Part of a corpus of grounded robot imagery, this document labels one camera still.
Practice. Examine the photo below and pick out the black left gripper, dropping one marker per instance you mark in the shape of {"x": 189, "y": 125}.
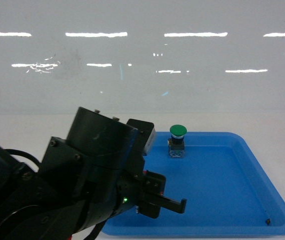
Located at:
{"x": 144, "y": 189}

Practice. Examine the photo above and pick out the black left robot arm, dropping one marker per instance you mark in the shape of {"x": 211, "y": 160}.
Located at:
{"x": 96, "y": 173}

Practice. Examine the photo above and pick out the green mushroom push button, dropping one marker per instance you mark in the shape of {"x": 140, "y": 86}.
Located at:
{"x": 176, "y": 144}

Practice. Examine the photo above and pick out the blue plastic tray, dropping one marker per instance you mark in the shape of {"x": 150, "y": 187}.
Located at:
{"x": 228, "y": 193}

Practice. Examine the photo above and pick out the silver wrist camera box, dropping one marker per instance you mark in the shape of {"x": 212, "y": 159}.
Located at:
{"x": 150, "y": 137}

